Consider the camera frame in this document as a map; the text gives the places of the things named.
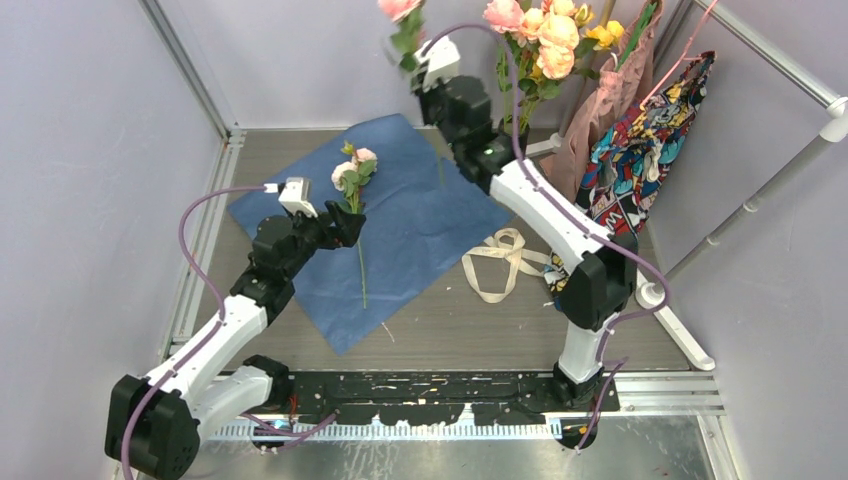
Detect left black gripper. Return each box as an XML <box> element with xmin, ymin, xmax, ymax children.
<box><xmin>283</xmin><ymin>201</ymin><xmax>363</xmax><ymax>279</ymax></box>

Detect cream ribbon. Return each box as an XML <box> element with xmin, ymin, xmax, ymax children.
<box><xmin>461</xmin><ymin>227</ymin><xmax>550</xmax><ymax>304</ymax></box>

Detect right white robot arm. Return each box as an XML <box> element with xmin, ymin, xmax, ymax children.
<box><xmin>412</xmin><ymin>66</ymin><xmax>638</xmax><ymax>411</ymax></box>

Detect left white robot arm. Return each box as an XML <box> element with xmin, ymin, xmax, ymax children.
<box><xmin>104</xmin><ymin>201</ymin><xmax>366</xmax><ymax>479</ymax></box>

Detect black vase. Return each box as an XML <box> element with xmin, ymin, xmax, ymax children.
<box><xmin>497</xmin><ymin>119</ymin><xmax>530</xmax><ymax>157</ymax></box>

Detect yellow flowers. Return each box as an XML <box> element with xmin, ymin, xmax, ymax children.
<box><xmin>521</xmin><ymin>18</ymin><xmax>624</xmax><ymax>128</ymax></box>

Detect pink garment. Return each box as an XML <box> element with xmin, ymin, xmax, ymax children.
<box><xmin>540</xmin><ymin>1</ymin><xmax>664</xmax><ymax>202</ymax></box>

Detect colourful cartoon print garment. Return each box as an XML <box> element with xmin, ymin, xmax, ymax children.
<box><xmin>546</xmin><ymin>50</ymin><xmax>718</xmax><ymax>313</ymax></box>

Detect green clothes hanger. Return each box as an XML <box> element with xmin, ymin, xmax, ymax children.
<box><xmin>615</xmin><ymin>0</ymin><xmax>662</xmax><ymax>72</ymax></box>

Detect pink clothes hanger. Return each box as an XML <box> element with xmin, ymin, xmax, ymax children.
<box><xmin>639</xmin><ymin>0</ymin><xmax>719</xmax><ymax>111</ymax></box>

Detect white metal clothes rack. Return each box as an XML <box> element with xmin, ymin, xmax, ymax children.
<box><xmin>525</xmin><ymin>0</ymin><xmax>848</xmax><ymax>372</ymax></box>

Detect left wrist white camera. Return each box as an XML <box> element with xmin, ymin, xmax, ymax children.
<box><xmin>263</xmin><ymin>177</ymin><xmax>318</xmax><ymax>218</ymax></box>

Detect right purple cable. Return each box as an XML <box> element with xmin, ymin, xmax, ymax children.
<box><xmin>420</xmin><ymin>23</ymin><xmax>672</xmax><ymax>453</ymax></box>

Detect purple cable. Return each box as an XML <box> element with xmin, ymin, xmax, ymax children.
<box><xmin>120</xmin><ymin>185</ymin><xmax>339</xmax><ymax>480</ymax></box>
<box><xmin>420</xmin><ymin>23</ymin><xmax>672</xmax><ymax>453</ymax></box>

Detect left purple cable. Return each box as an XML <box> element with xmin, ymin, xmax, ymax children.
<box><xmin>120</xmin><ymin>185</ymin><xmax>339</xmax><ymax>480</ymax></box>

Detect white slotted cable duct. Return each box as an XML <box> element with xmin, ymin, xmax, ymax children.
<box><xmin>211</xmin><ymin>421</ymin><xmax>563</xmax><ymax>443</ymax></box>

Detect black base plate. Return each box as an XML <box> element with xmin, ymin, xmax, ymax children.
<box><xmin>227</xmin><ymin>369</ymin><xmax>621</xmax><ymax>429</ymax></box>

